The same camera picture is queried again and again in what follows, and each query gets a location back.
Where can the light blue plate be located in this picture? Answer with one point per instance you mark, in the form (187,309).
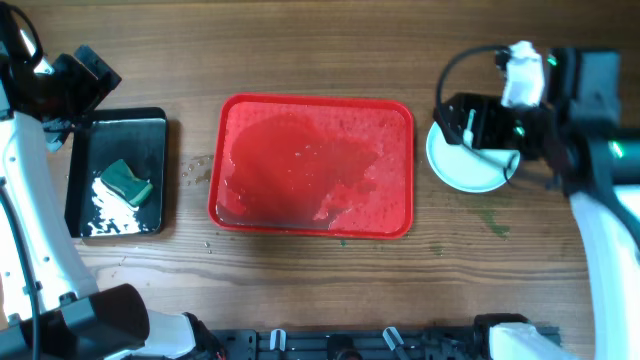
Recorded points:
(459,168)

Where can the black water tray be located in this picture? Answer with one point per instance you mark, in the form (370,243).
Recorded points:
(133,139)

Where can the green yellow sponge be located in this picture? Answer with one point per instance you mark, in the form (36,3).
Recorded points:
(120,179)

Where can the red plastic tray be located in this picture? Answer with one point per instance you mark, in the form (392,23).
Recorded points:
(314,166)

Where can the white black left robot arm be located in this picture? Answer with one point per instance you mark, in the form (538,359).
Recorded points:
(54,307)

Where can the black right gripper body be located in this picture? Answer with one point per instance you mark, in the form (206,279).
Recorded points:
(489,116)

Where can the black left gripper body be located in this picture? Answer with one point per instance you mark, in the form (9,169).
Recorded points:
(73,94)

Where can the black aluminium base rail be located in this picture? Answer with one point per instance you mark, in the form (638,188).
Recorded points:
(432,343)

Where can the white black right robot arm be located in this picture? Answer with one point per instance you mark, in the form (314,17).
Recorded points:
(564,109)

